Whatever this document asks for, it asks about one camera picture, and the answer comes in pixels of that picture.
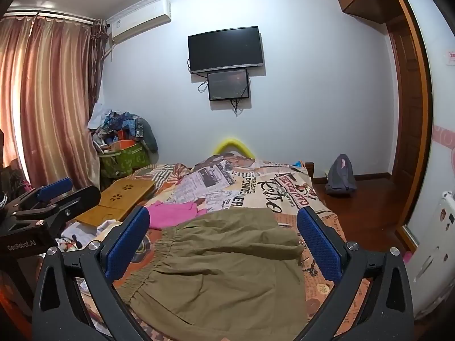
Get olive green pants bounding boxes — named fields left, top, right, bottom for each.
left=117, top=208, right=307, bottom=340

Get wooden lap desk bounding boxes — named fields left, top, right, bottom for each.
left=76, top=178, right=155, bottom=227

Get pile of clothes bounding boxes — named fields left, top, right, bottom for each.
left=87, top=104, right=158, bottom=154

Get pink folded garment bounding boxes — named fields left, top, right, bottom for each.
left=146, top=202, right=208, bottom=229

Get pink striped curtain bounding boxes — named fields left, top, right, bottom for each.
left=1, top=16, right=107, bottom=189

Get newspaper print bedspread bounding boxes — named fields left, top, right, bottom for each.
left=113, top=153, right=341, bottom=340

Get grey backpack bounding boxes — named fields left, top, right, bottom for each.
left=325, top=154, right=357, bottom=196

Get yellow foam tube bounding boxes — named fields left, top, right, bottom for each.
left=213, top=138, right=255, bottom=159

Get white air conditioner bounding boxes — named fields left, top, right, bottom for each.
left=110, top=0, right=171, bottom=44

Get small black wall monitor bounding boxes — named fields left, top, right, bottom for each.
left=208, top=69, right=250, bottom=102

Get black wall television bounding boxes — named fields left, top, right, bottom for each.
left=187, top=26, right=264, bottom=74

